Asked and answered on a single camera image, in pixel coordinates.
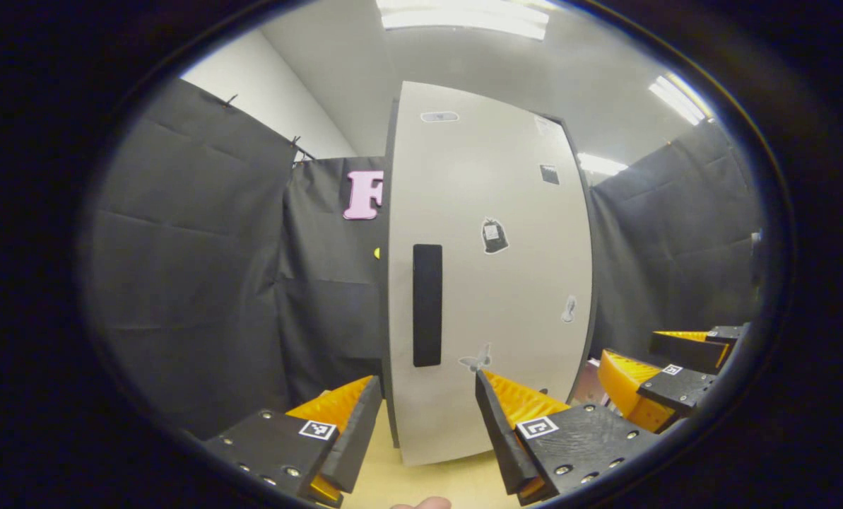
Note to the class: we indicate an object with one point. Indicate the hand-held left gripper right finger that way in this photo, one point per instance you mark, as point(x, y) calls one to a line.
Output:
point(499, 438)

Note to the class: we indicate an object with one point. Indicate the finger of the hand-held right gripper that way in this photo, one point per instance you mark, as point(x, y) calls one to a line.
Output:
point(686, 351)
point(679, 387)

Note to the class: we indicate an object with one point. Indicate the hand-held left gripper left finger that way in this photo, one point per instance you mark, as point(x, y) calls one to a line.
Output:
point(361, 438)

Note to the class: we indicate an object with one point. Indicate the beige cabinet door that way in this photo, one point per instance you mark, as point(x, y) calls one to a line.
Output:
point(506, 318)

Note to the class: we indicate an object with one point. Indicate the small ceiling light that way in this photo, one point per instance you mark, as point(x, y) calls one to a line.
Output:
point(601, 164)

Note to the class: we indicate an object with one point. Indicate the black backdrop cloth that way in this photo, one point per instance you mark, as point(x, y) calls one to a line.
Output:
point(181, 283)

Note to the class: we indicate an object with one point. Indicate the long ceiling light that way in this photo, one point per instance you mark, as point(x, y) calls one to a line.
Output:
point(679, 99)

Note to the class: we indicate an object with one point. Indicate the large ceiling light panel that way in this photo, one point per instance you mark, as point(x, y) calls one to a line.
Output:
point(463, 18)

